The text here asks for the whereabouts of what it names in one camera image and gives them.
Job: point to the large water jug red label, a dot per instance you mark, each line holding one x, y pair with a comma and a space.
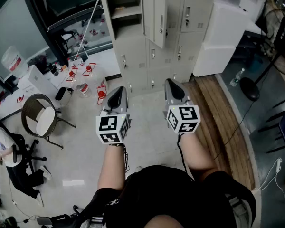
14, 60

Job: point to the grey metal locker cabinet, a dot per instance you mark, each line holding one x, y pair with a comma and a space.
133, 53

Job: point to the black office chair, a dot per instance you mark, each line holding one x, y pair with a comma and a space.
19, 146

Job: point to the white water dispenser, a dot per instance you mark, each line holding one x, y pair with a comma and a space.
38, 79

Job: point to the wooden plank platform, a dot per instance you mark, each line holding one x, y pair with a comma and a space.
218, 117

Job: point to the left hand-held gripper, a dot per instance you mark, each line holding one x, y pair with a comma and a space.
111, 127

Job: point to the dark potted plant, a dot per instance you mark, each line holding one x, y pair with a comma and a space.
38, 61

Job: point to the white bin black lid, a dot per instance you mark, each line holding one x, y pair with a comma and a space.
63, 96

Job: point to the grey metal locker door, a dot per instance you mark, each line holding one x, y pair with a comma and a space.
159, 20

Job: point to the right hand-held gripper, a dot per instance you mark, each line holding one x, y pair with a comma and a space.
180, 117

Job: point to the flat white box dark edge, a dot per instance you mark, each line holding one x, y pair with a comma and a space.
112, 77

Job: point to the small orange item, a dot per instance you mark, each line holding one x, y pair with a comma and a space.
64, 67

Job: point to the dark wicker chair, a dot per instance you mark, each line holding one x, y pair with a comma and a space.
27, 117

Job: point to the black pedestal fan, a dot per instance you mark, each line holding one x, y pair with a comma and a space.
249, 89

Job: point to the white round cushion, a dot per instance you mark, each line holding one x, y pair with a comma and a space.
45, 121

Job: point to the person's black shirt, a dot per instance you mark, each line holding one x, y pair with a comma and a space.
161, 191

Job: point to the person's left forearm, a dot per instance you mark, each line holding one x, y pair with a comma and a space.
111, 165

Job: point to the small clear plastic bottle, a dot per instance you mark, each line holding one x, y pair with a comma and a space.
237, 78

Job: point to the black thermos flask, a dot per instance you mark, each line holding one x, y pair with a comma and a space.
52, 69

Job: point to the white leaning pole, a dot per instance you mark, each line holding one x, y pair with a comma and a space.
89, 22

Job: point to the black wheeled stool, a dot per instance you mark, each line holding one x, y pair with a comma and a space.
61, 220

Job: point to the person's right forearm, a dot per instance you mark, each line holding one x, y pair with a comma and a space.
197, 155

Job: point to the frosted glass partition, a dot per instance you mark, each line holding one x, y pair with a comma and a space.
14, 32

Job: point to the orange snack packet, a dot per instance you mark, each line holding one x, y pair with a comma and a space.
120, 8

